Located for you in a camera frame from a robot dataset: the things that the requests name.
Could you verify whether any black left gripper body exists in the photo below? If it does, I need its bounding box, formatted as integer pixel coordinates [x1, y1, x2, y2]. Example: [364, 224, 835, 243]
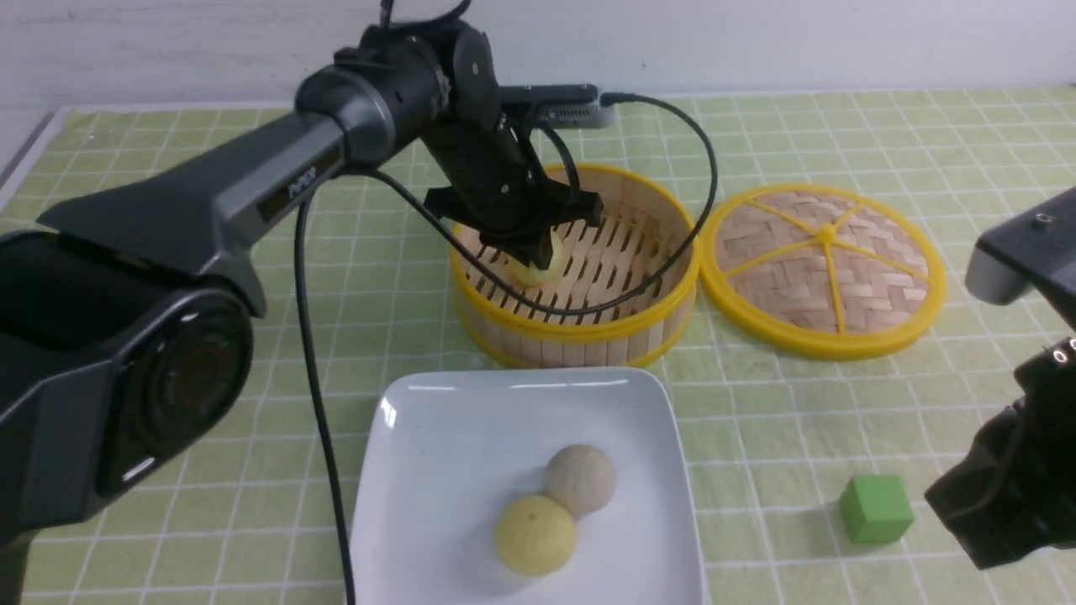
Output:
[423, 113, 606, 271]

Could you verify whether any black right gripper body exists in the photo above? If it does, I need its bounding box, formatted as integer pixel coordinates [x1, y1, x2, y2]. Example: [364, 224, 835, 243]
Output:
[925, 403, 1075, 571]

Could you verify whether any yellow steamed bun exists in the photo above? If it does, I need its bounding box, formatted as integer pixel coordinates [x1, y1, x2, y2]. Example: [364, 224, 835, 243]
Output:
[509, 233, 567, 287]
[494, 493, 578, 578]

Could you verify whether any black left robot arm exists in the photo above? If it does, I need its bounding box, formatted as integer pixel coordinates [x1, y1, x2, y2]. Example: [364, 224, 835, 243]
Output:
[1, 13, 604, 604]

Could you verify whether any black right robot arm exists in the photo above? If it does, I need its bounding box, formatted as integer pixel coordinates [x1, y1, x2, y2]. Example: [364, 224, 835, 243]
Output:
[925, 337, 1073, 571]

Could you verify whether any white square plate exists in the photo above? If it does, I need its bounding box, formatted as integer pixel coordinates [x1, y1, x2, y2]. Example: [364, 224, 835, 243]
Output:
[345, 366, 708, 605]

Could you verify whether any grey steamed bun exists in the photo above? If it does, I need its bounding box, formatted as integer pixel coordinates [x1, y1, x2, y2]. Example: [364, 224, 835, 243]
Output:
[543, 444, 615, 519]

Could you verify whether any yellow steamed bun on plate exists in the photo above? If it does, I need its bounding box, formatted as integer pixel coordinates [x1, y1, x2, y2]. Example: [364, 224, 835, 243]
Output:
[494, 493, 578, 578]

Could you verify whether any green cube block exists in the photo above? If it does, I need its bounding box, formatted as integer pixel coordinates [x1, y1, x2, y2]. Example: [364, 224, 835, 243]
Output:
[838, 474, 915, 545]

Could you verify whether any bamboo steamer basket yellow rim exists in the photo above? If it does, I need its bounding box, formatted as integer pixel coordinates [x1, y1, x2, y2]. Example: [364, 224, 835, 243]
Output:
[450, 161, 700, 368]

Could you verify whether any green checkered tablecloth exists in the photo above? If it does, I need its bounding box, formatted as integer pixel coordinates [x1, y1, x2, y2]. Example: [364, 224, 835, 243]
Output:
[3, 85, 1073, 604]

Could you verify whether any woven bamboo steamer lid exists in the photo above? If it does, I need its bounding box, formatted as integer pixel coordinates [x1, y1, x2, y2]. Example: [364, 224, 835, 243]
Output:
[699, 183, 947, 361]

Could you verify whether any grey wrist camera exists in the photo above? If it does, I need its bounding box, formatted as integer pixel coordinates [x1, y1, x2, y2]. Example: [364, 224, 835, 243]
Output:
[499, 84, 615, 129]
[964, 187, 1075, 329]

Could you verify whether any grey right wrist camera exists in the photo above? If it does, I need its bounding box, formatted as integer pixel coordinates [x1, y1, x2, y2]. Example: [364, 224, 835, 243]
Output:
[964, 187, 1075, 329]

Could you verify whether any black cable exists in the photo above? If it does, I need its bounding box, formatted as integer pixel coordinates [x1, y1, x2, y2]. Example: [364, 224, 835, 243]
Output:
[293, 92, 719, 605]

